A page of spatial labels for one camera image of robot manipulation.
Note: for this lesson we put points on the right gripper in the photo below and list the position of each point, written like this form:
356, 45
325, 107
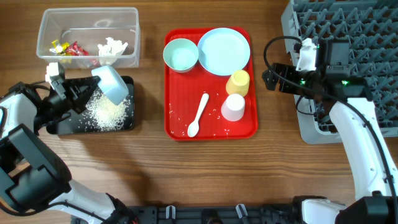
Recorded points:
272, 83

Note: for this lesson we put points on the grey dishwasher rack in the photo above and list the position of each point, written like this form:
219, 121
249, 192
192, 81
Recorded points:
371, 29

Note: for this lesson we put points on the red serving tray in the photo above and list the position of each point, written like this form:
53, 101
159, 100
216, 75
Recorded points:
182, 93

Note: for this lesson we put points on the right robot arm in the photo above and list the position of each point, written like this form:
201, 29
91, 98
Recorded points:
323, 73

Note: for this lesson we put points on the yellow plastic cup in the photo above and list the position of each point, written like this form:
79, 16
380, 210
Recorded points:
238, 83

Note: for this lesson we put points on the white plastic spoon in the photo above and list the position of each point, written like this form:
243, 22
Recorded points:
194, 127

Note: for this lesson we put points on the white tissue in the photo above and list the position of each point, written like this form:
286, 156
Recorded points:
110, 52

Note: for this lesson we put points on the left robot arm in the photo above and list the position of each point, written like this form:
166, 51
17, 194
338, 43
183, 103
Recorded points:
34, 178

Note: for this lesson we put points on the black plastic tray bin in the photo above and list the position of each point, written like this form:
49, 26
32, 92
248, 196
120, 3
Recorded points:
77, 124

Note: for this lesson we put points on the clear plastic bin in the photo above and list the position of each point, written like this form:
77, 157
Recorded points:
90, 26

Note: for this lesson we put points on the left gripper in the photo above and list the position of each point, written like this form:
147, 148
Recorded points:
74, 101

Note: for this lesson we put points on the yellow snack wrapper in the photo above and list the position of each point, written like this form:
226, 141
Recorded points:
58, 48

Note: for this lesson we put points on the white plastic cup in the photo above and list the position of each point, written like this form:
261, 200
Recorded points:
233, 107

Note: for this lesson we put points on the light blue plate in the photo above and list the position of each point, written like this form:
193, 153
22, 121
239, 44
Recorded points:
222, 51

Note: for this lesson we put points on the white rice pile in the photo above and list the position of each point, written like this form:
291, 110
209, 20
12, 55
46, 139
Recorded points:
107, 113

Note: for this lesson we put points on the green bowl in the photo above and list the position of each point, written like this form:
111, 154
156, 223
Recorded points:
180, 55

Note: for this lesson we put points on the red snack wrapper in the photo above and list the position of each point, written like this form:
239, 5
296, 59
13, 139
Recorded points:
75, 50

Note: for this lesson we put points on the light blue bowl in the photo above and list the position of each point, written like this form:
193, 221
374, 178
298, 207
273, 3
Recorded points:
111, 84

